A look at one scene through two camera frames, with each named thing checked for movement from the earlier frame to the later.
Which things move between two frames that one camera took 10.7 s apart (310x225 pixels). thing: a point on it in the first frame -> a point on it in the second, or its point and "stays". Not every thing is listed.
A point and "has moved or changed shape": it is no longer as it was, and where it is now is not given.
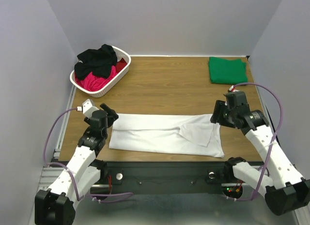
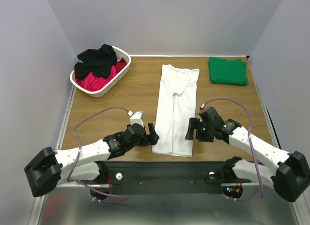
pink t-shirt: x=93 y=82 stays
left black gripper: x=111 y=112 -> x=150 y=139
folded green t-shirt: x=227 y=71 stays
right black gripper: x=217 y=112 -> x=197 y=130
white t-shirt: x=190 y=135 has moved or changed shape
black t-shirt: x=99 y=61 stays
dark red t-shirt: x=120 y=65 stays
